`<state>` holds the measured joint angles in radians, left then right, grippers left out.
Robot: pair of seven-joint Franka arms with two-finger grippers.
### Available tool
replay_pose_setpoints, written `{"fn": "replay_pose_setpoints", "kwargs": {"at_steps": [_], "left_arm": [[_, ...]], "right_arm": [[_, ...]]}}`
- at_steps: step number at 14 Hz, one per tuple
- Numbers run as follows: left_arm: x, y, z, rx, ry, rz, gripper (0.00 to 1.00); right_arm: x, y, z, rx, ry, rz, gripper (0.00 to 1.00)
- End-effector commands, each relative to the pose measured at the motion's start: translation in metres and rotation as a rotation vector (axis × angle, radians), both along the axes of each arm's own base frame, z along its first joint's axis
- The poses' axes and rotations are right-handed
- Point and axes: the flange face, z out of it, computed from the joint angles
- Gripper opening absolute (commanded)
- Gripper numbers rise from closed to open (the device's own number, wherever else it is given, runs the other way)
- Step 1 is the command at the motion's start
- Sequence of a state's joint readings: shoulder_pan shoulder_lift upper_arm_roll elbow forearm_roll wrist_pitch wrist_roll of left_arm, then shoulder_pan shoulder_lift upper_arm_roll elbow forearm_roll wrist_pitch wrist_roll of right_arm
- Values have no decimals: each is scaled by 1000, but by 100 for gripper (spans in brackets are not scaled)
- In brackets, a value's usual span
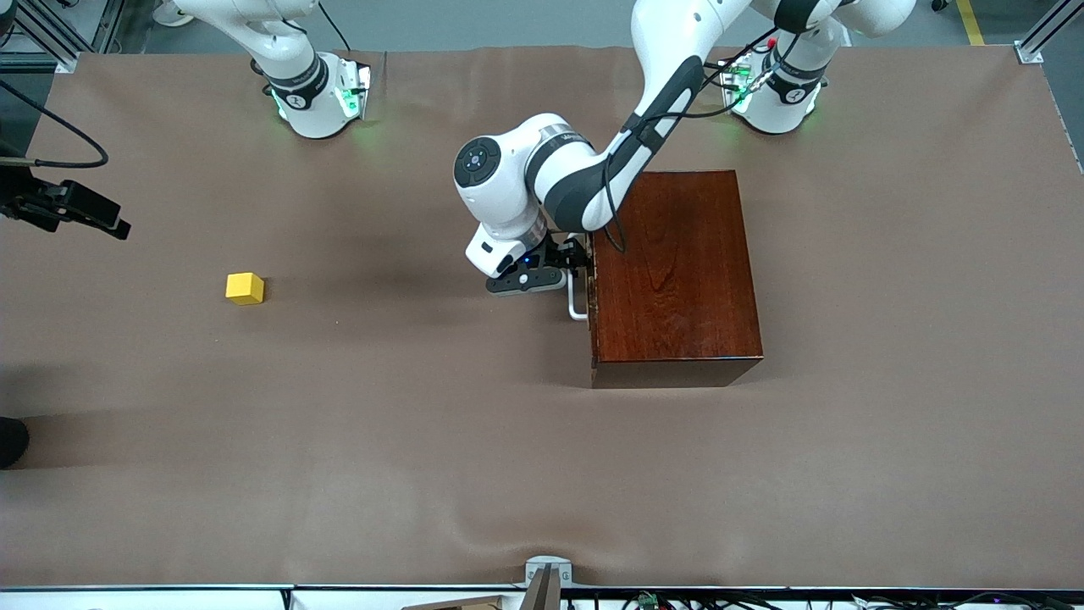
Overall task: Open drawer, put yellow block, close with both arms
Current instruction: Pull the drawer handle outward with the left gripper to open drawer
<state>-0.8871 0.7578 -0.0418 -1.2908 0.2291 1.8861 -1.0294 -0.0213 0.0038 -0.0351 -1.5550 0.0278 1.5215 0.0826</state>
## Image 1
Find yellow cube block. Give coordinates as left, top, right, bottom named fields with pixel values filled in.
left=225, top=272, right=265, bottom=307

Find aluminium frame struts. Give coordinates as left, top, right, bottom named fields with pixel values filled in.
left=0, top=0, right=128, bottom=75

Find aluminium corner profile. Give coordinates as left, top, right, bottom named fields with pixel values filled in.
left=1015, top=0, right=1084, bottom=65

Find wooden drawer with white handle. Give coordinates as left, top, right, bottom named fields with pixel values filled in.
left=566, top=254, right=600, bottom=365

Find black round object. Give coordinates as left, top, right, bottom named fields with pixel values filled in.
left=0, top=417, right=30, bottom=469

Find black right base cable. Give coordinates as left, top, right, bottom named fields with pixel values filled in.
left=318, top=0, right=352, bottom=53

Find grey metal clamp bracket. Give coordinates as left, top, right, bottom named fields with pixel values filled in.
left=518, top=555, right=573, bottom=610

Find brown cardboard piece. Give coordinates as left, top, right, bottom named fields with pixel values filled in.
left=402, top=595, right=526, bottom=610

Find yellow floor tape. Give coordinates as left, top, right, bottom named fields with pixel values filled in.
left=955, top=0, right=988, bottom=47

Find dark brown wooden cabinet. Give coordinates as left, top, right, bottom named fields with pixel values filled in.
left=589, top=170, right=764, bottom=390

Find brown table cover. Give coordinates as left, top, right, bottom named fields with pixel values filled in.
left=0, top=44, right=1084, bottom=591

